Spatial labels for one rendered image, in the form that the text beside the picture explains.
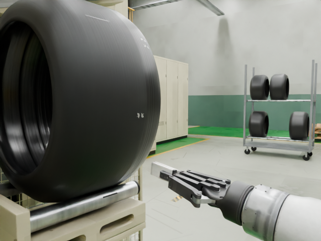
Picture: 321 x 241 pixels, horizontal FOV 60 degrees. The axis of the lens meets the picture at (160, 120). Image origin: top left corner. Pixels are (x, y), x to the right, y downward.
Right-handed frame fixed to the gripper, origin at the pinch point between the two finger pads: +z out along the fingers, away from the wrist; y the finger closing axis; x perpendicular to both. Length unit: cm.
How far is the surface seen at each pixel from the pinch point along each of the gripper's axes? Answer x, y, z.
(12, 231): 11.7, 26.3, 15.2
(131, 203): 16.5, -7.5, 16.8
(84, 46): -25.5, 13.6, 13.6
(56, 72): -19.7, 17.6, 17.3
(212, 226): 112, -174, 72
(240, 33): -221, -1057, 513
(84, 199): 11.3, 8.0, 18.1
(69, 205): 11.5, 12.2, 17.8
